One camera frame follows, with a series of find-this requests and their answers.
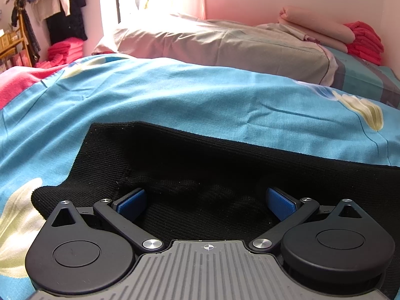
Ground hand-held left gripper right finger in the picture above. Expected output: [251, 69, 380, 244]
[248, 187, 365, 252]

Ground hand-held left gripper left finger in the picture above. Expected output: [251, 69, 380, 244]
[47, 188, 165, 254]

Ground black knit pants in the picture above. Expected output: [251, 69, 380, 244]
[30, 120, 400, 300]

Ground blue floral bedsheet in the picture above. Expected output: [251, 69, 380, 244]
[0, 53, 400, 300]

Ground striped bed sheet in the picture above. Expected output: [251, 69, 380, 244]
[321, 44, 400, 111]

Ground pink fleece blanket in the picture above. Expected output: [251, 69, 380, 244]
[0, 65, 65, 111]

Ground pink folded clothes stack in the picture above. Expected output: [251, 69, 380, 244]
[34, 36, 85, 69]

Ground red folded towel stack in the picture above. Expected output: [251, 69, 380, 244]
[343, 21, 385, 66]

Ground pink folded blanket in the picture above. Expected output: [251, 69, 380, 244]
[277, 6, 357, 54]

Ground black hanging garment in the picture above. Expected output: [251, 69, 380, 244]
[46, 0, 89, 47]

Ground wooden rack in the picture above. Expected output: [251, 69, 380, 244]
[0, 12, 36, 68]

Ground dotted dark scarf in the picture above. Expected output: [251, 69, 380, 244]
[19, 4, 42, 62]

